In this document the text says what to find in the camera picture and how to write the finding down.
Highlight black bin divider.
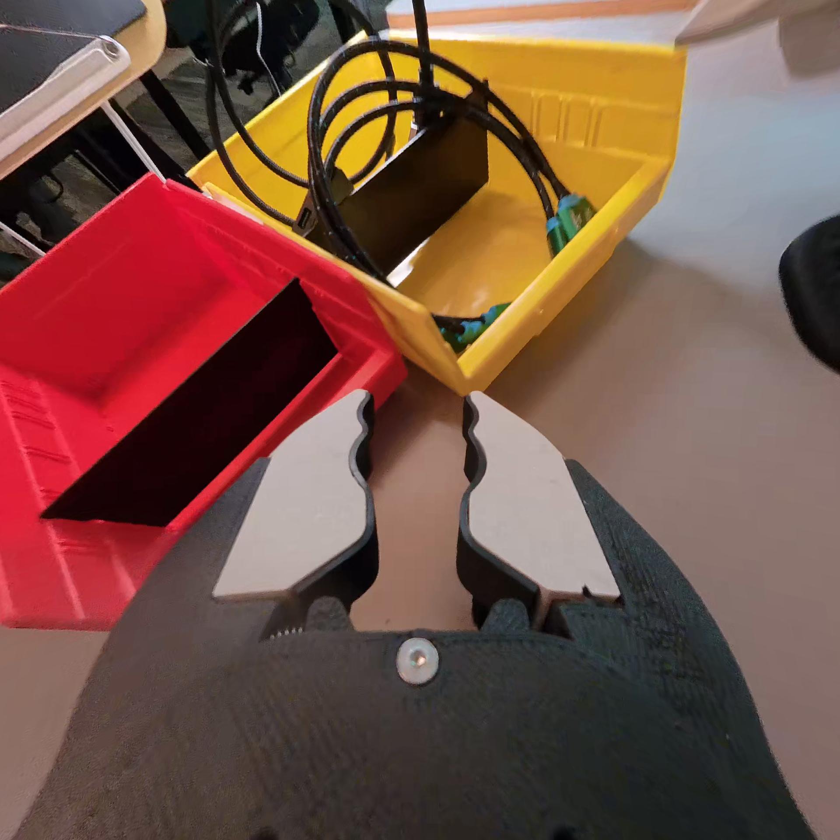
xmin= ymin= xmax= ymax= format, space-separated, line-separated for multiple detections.
xmin=308 ymin=115 xmax=492 ymax=277
xmin=41 ymin=279 xmax=340 ymax=528

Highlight black HDMI cable green plugs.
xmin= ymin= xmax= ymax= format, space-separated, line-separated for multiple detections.
xmin=307 ymin=38 xmax=598 ymax=355
xmin=314 ymin=62 xmax=584 ymax=355

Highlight black cable silver plug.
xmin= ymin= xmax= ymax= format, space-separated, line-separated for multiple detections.
xmin=408 ymin=0 xmax=439 ymax=132

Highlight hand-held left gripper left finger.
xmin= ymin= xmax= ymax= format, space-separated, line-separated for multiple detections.
xmin=211 ymin=388 xmax=382 ymax=605

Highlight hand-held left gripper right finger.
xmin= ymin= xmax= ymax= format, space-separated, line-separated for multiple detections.
xmin=456 ymin=392 xmax=623 ymax=608

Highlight yellow plastic bin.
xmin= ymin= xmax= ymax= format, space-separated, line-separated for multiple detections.
xmin=187 ymin=29 xmax=689 ymax=396

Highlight red plastic bin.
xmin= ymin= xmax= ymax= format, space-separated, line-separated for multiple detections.
xmin=0 ymin=172 xmax=409 ymax=632

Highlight black office chair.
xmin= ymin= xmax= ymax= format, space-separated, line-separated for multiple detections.
xmin=164 ymin=0 xmax=395 ymax=99

